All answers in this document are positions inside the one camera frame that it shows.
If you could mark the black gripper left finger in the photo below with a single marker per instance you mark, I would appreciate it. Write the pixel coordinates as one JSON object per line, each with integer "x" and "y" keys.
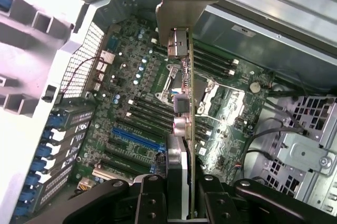
{"x": 152, "y": 200}

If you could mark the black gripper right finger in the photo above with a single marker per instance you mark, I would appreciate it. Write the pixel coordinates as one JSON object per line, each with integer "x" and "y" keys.
{"x": 216, "y": 203}

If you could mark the white expansion slot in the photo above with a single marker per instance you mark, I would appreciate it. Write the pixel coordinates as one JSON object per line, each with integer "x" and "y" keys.
{"x": 105, "y": 174}

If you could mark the blue expansion slot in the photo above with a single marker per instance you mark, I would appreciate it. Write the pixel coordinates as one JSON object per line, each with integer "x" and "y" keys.
{"x": 137, "y": 138}

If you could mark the black expansion slot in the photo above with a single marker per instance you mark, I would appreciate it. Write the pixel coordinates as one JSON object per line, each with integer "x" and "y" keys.
{"x": 139, "y": 129}

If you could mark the grey metal disk bay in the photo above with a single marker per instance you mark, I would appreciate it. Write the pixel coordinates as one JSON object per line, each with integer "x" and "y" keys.
{"x": 305, "y": 153}

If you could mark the silver socket cover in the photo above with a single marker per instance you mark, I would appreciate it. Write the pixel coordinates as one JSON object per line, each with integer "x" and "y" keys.
{"x": 231, "y": 97}

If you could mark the CPU socket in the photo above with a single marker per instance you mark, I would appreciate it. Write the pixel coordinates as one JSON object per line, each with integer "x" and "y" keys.
{"x": 168, "y": 82}

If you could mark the silver coin battery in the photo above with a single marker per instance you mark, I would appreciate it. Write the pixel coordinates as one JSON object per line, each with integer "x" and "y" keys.
{"x": 255, "y": 86}

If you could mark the green motherboard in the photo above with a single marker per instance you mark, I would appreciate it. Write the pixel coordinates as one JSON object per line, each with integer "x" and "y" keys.
{"x": 126, "y": 76}

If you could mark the silver rear port block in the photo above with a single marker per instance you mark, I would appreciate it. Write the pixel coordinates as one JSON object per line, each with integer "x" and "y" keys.
{"x": 106, "y": 57}

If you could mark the black open PC case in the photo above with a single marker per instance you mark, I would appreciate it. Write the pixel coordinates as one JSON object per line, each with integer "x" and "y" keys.
{"x": 237, "y": 40}

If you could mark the grey parts rack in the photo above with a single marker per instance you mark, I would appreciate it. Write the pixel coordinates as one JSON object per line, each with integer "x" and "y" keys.
{"x": 42, "y": 21}

